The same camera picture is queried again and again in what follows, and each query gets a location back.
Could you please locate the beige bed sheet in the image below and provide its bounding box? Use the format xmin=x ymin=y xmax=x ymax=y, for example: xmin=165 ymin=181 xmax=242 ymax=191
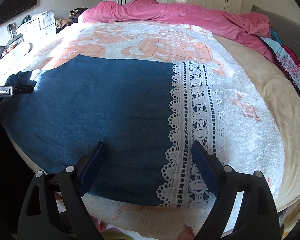
xmin=215 ymin=36 xmax=300 ymax=211

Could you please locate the white drawer cabinet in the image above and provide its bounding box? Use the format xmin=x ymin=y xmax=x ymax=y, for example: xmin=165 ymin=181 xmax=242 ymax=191
xmin=17 ymin=9 xmax=56 ymax=37

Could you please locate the floral teal pink pillow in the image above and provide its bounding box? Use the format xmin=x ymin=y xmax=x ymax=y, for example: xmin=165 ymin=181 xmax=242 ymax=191
xmin=260 ymin=37 xmax=300 ymax=97

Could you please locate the white orange plush blanket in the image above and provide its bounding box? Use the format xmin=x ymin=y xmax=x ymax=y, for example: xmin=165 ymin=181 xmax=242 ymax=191
xmin=0 ymin=22 xmax=285 ymax=238

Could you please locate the blue denim pants lace trim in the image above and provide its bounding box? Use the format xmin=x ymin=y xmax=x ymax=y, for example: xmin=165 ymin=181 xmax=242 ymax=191
xmin=0 ymin=55 xmax=225 ymax=207

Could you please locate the pile of folded clothes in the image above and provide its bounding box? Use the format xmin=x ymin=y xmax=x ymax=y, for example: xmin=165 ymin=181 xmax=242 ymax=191
xmin=55 ymin=7 xmax=88 ymax=30

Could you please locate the pink duvet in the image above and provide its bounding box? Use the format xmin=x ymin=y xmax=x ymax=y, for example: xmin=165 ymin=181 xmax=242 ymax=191
xmin=78 ymin=0 xmax=275 ymax=63

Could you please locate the grey padded headboard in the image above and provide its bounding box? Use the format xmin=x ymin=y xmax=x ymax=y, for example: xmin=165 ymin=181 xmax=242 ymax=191
xmin=251 ymin=5 xmax=300 ymax=60

